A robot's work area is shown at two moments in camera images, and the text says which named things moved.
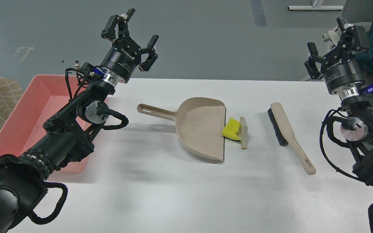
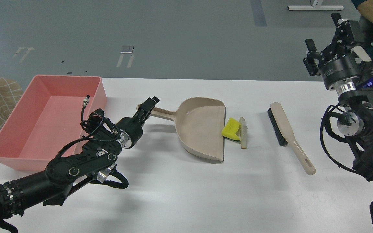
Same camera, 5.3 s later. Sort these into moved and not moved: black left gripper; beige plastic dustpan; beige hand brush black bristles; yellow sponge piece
Moved: black left gripper
Not moved: yellow sponge piece; beige hand brush black bristles; beige plastic dustpan
